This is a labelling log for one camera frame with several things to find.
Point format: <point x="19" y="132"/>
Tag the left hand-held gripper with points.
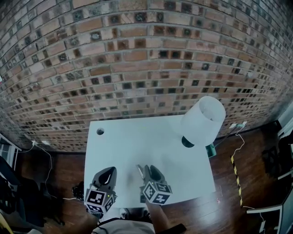
<point x="96" y="197"/>

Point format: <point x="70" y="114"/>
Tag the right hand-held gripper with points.
<point x="158" y="193"/>

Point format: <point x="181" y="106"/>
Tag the person's right forearm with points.
<point x="160" y="217"/>

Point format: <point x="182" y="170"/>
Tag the person's left forearm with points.
<point x="95" y="220"/>

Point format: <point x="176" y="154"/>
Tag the person's left shoe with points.
<point x="123" y="213"/>

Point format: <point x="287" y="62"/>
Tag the person's shirt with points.
<point x="126" y="227"/>

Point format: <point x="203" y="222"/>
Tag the white shade table lamp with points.
<point x="201" y="121"/>

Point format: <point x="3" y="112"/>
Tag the black office chair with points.
<point x="29" y="196"/>
<point x="281" y="157"/>

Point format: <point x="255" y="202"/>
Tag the yellow black hazard tape strip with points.
<point x="237" y="180"/>

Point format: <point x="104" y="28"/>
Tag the white framed dark table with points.
<point x="263" y="209"/>

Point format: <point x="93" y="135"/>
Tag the white cabinet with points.
<point x="287" y="123"/>

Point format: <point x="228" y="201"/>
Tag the white wall plug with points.
<point x="34" y="143"/>
<point x="45" y="142"/>

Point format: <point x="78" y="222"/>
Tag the white wall power adaptor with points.
<point x="239" y="125"/>

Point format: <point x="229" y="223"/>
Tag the white metal shelf frame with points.
<point x="9" y="150"/>

